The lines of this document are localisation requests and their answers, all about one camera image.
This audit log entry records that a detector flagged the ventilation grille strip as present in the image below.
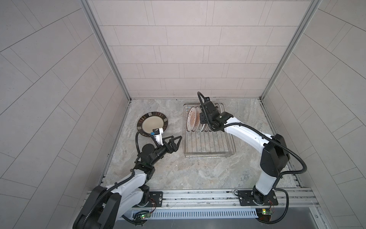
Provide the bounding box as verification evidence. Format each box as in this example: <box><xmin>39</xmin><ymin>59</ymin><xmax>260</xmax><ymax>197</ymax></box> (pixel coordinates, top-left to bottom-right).
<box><xmin>148</xmin><ymin>209</ymin><xmax>257</xmax><ymax>220</ymax></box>

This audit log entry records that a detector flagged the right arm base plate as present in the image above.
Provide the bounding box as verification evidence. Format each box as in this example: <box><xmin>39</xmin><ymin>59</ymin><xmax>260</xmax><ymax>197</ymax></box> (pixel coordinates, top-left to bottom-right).
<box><xmin>234</xmin><ymin>190</ymin><xmax>278</xmax><ymax>207</ymax></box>

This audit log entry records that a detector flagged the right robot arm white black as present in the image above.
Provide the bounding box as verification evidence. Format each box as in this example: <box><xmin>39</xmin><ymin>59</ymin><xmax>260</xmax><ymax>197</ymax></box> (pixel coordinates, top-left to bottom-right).
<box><xmin>197</xmin><ymin>92</ymin><xmax>307</xmax><ymax>206</ymax></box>

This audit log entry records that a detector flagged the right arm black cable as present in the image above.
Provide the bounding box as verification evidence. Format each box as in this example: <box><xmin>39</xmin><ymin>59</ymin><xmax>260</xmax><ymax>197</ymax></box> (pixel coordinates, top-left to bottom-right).
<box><xmin>255</xmin><ymin>187</ymin><xmax>290</xmax><ymax>224</ymax></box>

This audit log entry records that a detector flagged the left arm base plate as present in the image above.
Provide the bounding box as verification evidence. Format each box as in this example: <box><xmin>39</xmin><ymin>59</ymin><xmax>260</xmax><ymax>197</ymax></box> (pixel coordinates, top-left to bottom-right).
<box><xmin>136</xmin><ymin>191</ymin><xmax>163</xmax><ymax>208</ymax></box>

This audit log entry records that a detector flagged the left circuit board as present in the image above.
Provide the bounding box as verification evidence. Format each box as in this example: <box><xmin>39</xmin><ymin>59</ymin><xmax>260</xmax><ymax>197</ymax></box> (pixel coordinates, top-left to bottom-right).
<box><xmin>134</xmin><ymin>210</ymin><xmax>151</xmax><ymax>221</ymax></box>

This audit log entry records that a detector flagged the right circuit board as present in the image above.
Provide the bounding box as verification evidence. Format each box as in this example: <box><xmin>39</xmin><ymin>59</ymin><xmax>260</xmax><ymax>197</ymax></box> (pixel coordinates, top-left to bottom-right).
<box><xmin>255</xmin><ymin>209</ymin><xmax>273</xmax><ymax>222</ymax></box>

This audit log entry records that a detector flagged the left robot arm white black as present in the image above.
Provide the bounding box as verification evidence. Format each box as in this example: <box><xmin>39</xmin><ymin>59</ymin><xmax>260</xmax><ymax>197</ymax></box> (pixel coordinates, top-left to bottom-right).
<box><xmin>72</xmin><ymin>135</ymin><xmax>182</xmax><ymax>229</ymax></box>

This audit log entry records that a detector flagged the sunburst plate front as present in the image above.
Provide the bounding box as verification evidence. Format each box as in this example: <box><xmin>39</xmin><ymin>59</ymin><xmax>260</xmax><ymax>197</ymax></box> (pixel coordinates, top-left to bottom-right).
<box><xmin>186</xmin><ymin>106</ymin><xmax>196</xmax><ymax>132</ymax></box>

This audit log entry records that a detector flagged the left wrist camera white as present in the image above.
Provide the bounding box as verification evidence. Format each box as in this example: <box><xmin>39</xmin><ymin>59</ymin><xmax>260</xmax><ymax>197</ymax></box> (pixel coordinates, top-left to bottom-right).
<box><xmin>151</xmin><ymin>128</ymin><xmax>164</xmax><ymax>146</ymax></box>

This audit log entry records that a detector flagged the sunburst plate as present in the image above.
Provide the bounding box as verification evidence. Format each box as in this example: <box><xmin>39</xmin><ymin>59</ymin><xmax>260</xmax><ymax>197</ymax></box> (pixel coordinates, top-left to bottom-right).
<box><xmin>196</xmin><ymin>106</ymin><xmax>206</xmax><ymax>133</ymax></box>
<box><xmin>186</xmin><ymin>106</ymin><xmax>196</xmax><ymax>132</ymax></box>

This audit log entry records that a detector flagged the dark rimmed cream plate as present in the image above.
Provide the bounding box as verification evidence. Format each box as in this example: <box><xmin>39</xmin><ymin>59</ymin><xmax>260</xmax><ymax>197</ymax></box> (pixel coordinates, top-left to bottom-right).
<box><xmin>137</xmin><ymin>112</ymin><xmax>168</xmax><ymax>137</ymax></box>

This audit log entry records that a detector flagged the circuit board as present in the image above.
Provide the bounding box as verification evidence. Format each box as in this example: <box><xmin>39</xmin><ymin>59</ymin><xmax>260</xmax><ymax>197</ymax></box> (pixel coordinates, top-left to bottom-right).
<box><xmin>255</xmin><ymin>209</ymin><xmax>273</xmax><ymax>222</ymax></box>
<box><xmin>134</xmin><ymin>210</ymin><xmax>151</xmax><ymax>221</ymax></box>

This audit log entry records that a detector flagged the wire dish rack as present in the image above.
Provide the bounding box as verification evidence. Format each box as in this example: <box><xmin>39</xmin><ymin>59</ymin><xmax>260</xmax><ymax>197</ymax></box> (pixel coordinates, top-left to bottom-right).
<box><xmin>183</xmin><ymin>103</ymin><xmax>236</xmax><ymax>158</ymax></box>

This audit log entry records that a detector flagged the aluminium mounting rail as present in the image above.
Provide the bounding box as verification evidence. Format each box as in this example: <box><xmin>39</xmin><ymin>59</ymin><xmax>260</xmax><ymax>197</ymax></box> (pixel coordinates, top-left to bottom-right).
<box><xmin>81</xmin><ymin>187</ymin><xmax>319</xmax><ymax>211</ymax></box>

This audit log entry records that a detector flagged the watermelon pattern plate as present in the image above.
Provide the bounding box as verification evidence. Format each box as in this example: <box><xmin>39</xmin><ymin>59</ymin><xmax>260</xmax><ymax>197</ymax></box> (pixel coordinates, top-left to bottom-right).
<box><xmin>214</xmin><ymin>103</ymin><xmax>223</xmax><ymax>114</ymax></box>

